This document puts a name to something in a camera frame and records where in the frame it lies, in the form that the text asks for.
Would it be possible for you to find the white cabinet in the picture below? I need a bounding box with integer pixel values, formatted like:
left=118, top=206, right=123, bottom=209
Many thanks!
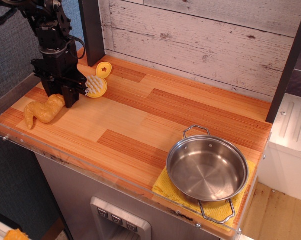
left=257, top=94, right=301, bottom=200

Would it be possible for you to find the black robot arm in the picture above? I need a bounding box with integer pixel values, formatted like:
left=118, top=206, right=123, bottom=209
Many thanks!
left=0, top=0, right=88, bottom=108

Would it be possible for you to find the yellow cloth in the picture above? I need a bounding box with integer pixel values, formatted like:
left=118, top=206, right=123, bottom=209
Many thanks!
left=151, top=134, right=257, bottom=227

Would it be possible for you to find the dark left post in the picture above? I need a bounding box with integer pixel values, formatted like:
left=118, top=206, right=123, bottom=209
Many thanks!
left=78, top=0, right=105, bottom=67

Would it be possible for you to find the silver dispenser panel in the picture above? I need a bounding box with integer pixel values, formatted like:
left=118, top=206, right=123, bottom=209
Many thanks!
left=90, top=197, right=152, bottom=240

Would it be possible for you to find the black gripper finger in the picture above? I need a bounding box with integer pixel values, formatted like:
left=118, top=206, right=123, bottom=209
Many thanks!
left=61, top=85, right=80, bottom=109
left=41, top=77, right=63, bottom=97

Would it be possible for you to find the orange object bottom left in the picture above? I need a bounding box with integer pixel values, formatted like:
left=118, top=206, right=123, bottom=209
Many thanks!
left=3, top=229, right=30, bottom=240

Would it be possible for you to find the yellow plastic chicken wing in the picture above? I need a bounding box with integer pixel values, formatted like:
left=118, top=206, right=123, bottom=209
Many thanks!
left=23, top=94, right=66, bottom=130

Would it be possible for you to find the clear acrylic table guard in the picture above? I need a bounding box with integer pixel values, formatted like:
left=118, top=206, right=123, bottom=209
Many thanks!
left=0, top=37, right=273, bottom=238

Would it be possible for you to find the grey toy fridge cabinet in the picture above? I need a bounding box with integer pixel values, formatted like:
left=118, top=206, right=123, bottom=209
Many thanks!
left=36, top=154, right=217, bottom=240

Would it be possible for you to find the dark post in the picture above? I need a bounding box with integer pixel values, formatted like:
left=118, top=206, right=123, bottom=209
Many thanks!
left=78, top=0, right=105, bottom=67
left=266, top=22, right=301, bottom=124

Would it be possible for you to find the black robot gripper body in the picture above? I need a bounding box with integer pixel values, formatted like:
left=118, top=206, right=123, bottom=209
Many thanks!
left=31, top=41, right=87, bottom=95

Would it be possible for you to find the yellow scrub brush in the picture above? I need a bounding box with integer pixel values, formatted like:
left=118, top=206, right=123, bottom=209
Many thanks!
left=85, top=62, right=113, bottom=99

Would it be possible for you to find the stainless steel pot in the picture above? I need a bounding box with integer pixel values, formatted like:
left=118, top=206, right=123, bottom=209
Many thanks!
left=166, top=125, right=250, bottom=225

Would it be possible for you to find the dark right post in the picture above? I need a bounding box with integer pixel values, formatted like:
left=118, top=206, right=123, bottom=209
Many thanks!
left=266, top=22, right=301, bottom=124

